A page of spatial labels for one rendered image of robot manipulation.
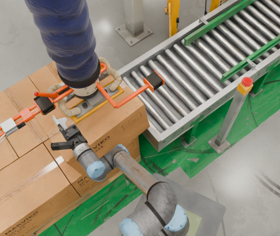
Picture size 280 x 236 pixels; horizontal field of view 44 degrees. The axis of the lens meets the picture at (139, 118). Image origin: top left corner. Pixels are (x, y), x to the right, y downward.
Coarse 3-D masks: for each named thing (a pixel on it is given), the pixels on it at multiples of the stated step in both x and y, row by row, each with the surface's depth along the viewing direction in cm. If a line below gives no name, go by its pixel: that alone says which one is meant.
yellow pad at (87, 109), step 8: (104, 88) 201; (120, 88) 201; (104, 96) 199; (112, 96) 199; (80, 104) 197; (88, 104) 197; (96, 104) 196; (104, 104) 198; (88, 112) 195; (80, 120) 194
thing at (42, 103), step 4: (44, 92) 186; (40, 96) 186; (32, 100) 184; (36, 100) 185; (40, 100) 185; (44, 100) 185; (48, 100) 184; (52, 100) 183; (36, 104) 182; (40, 104) 184; (44, 104) 183; (48, 104) 183; (52, 104) 182; (40, 108) 182; (44, 108) 182; (48, 108) 182; (52, 108) 185; (44, 112) 184; (48, 112) 185
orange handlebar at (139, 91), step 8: (104, 64) 195; (64, 88) 189; (144, 88) 187; (64, 96) 187; (128, 96) 185; (112, 104) 183; (120, 104) 183; (24, 112) 182; (32, 112) 183; (24, 120) 180; (0, 128) 179; (0, 136) 177
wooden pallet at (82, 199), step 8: (136, 160) 297; (112, 176) 298; (104, 184) 294; (88, 192) 280; (96, 192) 293; (80, 200) 282; (72, 208) 286; (56, 216) 284; (48, 224) 281; (32, 232) 267; (40, 232) 278
